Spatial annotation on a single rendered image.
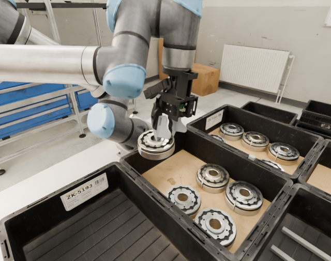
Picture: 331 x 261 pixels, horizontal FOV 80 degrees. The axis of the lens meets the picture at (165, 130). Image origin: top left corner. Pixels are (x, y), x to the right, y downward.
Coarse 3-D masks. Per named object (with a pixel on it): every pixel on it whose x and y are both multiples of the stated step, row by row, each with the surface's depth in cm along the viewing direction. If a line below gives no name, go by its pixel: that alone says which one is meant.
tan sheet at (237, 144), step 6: (210, 132) 91; (216, 132) 91; (234, 144) 83; (240, 144) 83; (246, 150) 80; (258, 156) 77; (264, 156) 77; (300, 156) 77; (300, 162) 74; (288, 168) 71; (294, 168) 71
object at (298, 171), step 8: (224, 104) 94; (208, 112) 86; (248, 112) 86; (200, 120) 82; (272, 120) 80; (192, 128) 75; (296, 128) 75; (208, 136) 70; (312, 136) 71; (320, 136) 70; (224, 144) 66; (320, 144) 66; (240, 152) 63; (312, 152) 63; (256, 160) 60; (304, 160) 60; (272, 168) 57; (296, 168) 57; (304, 168) 57; (288, 176) 54; (296, 176) 54
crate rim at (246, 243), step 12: (192, 132) 73; (216, 144) 67; (240, 156) 61; (132, 168) 57; (264, 168) 57; (144, 180) 53; (288, 180) 53; (156, 192) 49; (168, 204) 46; (276, 204) 46; (180, 216) 44; (264, 216) 44; (252, 228) 41; (216, 240) 39; (252, 240) 39; (228, 252) 37; (240, 252) 37
